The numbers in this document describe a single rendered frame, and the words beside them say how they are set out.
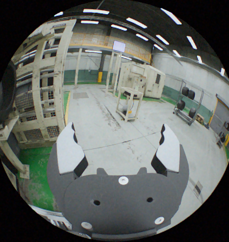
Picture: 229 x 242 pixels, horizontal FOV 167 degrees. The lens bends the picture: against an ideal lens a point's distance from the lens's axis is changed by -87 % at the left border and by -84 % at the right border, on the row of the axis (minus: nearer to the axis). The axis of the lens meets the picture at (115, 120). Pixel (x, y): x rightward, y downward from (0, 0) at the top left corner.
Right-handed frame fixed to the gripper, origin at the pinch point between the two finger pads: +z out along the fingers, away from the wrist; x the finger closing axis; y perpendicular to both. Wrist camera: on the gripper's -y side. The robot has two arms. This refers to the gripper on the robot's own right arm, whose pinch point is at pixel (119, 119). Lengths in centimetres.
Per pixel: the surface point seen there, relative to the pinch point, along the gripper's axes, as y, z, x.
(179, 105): 90, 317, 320
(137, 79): 11, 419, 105
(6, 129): 10, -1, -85
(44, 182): 95, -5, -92
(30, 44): -65, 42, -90
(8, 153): 41, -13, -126
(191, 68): -262, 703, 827
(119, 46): -149, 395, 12
